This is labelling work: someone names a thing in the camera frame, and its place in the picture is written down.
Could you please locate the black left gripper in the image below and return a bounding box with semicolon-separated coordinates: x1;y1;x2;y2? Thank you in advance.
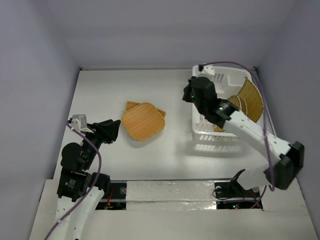
81;118;120;168

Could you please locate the orange triangular woven plate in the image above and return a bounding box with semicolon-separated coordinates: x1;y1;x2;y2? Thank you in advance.
125;101;166;118

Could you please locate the orange rounded-square woven plate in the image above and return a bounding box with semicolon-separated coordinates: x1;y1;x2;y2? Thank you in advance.
121;102;166;142

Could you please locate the large square bamboo mat plate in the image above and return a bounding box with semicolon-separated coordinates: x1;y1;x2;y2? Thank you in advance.
237;77;264;123

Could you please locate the green-rimmed rectangular woven plate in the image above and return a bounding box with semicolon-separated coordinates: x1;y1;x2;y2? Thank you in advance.
227;95;242;111

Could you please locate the green-rimmed round woven plate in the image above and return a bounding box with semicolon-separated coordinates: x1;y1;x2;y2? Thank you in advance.
239;97;248;116

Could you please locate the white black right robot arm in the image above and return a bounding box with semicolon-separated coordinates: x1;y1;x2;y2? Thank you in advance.
182;77;305;196

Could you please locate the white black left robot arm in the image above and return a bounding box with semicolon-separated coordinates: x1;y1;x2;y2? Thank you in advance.
45;114;121;240

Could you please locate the white plastic dish rack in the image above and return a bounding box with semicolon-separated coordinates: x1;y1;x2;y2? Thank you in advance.
192;65;263;137

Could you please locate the white foam strip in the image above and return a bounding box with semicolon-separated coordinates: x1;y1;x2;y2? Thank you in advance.
125;180;217;211

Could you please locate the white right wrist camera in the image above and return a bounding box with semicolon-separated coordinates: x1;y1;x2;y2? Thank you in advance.
198;64;215;76

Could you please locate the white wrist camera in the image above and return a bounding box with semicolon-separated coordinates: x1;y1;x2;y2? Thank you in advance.
198;64;215;76
70;114;88;131

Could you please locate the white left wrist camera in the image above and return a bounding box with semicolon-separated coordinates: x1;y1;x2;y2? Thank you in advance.
70;114;88;131

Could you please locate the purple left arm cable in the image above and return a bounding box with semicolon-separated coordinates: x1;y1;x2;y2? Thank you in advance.
43;121;103;240

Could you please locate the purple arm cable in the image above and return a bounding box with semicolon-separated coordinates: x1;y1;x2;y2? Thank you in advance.
203;61;276;192
43;121;103;240

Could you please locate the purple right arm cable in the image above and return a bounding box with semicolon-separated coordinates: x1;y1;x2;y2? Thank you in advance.
203;61;276;192

